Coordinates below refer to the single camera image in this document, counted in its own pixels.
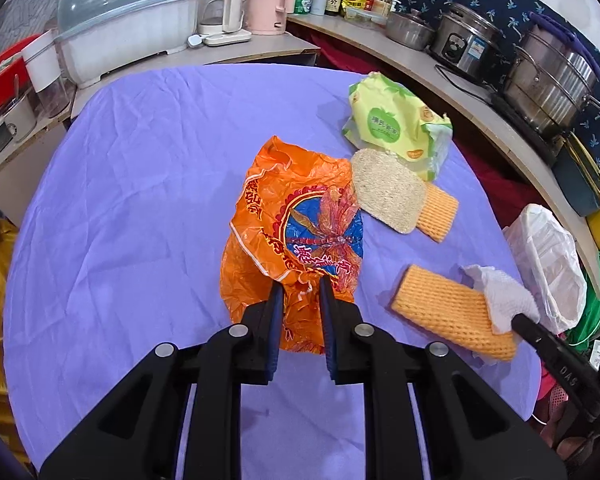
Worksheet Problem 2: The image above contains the clear food container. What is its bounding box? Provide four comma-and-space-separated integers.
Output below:
347, 7, 388, 28

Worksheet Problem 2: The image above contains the bin with white liner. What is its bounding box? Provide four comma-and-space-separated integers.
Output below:
502, 203, 588, 336

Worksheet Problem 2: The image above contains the steel rice cooker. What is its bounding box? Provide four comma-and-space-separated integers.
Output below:
428, 2, 506, 86

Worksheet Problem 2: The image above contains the red plastic basin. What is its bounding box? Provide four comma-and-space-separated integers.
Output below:
0, 35, 41, 116

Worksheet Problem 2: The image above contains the purple cloth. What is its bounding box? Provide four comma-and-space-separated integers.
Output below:
527, 10, 600, 81

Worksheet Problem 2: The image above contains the wooden side table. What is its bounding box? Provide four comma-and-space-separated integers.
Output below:
0, 35, 321, 226

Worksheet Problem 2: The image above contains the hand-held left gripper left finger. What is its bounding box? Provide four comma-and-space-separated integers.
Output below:
39, 282, 286, 480

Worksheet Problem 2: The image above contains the black power cable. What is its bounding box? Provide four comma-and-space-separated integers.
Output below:
434, 62, 496, 93

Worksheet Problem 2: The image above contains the large steel steamer pot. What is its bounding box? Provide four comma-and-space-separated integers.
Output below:
502, 22, 600, 138

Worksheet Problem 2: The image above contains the small steel pot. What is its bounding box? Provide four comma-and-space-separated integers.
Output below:
385, 8, 436, 52

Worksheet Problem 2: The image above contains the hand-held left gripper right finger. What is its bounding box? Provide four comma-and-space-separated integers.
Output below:
319, 276, 568, 480

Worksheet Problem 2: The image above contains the black induction cooker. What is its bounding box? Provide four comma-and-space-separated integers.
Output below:
490, 90, 571, 161

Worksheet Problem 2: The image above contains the pink electric kettle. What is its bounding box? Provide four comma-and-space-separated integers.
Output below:
244, 0, 301, 36

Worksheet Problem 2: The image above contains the orange foam net sleeve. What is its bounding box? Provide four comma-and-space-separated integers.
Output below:
419, 182, 460, 244
390, 264, 518, 363

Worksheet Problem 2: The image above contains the embossed white paper towel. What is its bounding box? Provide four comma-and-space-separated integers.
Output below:
462, 265, 541, 366

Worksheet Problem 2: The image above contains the white lidded clear jar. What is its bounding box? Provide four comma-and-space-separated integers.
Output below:
21, 30, 76, 118

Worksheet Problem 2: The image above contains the tan loofah sponge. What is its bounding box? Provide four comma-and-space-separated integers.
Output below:
350, 147, 428, 235

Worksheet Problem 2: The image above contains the orange printed plastic bag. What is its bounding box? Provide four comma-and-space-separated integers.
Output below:
220, 135, 366, 356

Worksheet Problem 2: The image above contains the curved wooden shelf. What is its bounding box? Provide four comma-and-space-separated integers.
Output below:
286, 12, 600, 301

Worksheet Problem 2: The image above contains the stack of yellow-rimmed bowls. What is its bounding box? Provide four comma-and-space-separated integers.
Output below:
550, 132, 600, 218

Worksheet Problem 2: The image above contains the green yellow snack packet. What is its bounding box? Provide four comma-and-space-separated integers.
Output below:
341, 72, 453, 182

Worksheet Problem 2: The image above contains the white glass electric kettle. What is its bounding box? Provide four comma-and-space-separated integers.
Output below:
196, 0, 253, 47

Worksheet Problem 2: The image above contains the small grey kitchen appliance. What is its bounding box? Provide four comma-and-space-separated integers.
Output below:
2, 92, 37, 143

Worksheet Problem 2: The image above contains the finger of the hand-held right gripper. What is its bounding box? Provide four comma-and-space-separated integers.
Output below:
511, 313, 600, 423

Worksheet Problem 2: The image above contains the dish rack with grey cover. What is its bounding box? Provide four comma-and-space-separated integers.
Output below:
55, 0, 201, 86

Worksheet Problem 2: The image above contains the purple tablecloth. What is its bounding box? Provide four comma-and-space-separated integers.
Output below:
2, 64, 543, 480

